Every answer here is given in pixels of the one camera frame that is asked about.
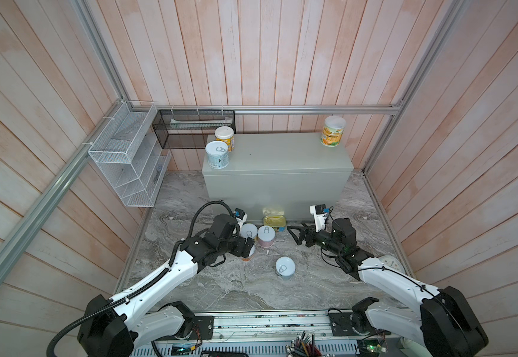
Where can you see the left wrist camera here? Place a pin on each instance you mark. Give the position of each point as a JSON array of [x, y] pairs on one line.
[[240, 216]]

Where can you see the white round clock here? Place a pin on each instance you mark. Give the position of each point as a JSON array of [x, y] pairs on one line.
[[392, 262]]

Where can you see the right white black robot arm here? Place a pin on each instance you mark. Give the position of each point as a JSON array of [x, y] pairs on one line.
[[441, 320]]

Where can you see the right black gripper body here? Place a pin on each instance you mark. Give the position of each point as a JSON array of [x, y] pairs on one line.
[[322, 239]]

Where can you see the grey metal cabinet box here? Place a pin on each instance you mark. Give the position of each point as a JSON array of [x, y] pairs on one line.
[[280, 174]]

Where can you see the yellow label can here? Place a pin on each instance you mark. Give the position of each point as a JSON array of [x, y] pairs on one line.
[[226, 134]]

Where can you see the orange green label can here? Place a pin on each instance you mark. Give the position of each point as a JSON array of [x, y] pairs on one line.
[[333, 130]]

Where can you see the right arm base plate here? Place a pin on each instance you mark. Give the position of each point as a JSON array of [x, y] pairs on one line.
[[354, 323]]

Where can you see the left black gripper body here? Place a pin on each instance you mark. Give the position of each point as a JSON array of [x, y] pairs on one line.
[[234, 245]]

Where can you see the gold rectangular sardine tin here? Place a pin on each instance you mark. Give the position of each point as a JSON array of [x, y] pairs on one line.
[[278, 223]]

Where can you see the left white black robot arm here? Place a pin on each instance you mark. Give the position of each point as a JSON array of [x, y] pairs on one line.
[[116, 326]]

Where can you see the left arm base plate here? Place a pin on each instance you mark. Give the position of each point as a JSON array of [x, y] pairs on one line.
[[199, 327]]

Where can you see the white wire mesh shelf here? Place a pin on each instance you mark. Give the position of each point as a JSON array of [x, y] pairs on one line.
[[129, 155]]

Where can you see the black mesh basket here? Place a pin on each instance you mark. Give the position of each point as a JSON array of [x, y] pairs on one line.
[[188, 129]]

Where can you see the white lid can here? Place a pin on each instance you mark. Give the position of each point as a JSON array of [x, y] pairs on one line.
[[217, 154], [285, 267], [249, 230], [251, 253], [266, 236]]

